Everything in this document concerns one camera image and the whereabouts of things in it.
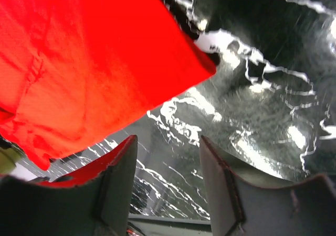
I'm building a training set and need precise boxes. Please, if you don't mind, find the olive green laundry basket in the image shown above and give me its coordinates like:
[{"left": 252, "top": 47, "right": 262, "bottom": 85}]
[{"left": 0, "top": 148, "right": 23, "bottom": 175}]

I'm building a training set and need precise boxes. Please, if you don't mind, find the bright red t shirt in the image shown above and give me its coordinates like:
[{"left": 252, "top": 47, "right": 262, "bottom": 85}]
[{"left": 1, "top": 0, "right": 216, "bottom": 170}]

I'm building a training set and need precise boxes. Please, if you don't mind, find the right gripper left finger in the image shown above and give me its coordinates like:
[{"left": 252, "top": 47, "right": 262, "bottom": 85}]
[{"left": 1, "top": 135, "right": 138, "bottom": 235}]

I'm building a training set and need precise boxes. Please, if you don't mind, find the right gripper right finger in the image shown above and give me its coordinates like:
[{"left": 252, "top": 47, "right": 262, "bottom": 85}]
[{"left": 199, "top": 136, "right": 335, "bottom": 235}]

